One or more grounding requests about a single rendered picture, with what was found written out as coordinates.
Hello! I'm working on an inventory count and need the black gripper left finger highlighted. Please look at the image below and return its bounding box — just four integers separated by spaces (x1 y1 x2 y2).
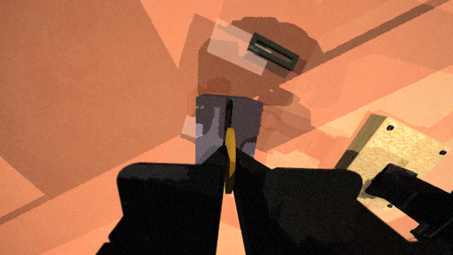
116 145 228 255

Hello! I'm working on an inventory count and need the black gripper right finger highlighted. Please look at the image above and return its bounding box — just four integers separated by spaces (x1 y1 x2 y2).
233 147 363 255

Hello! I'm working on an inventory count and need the gold coin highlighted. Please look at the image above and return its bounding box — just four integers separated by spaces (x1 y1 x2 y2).
224 127 236 195

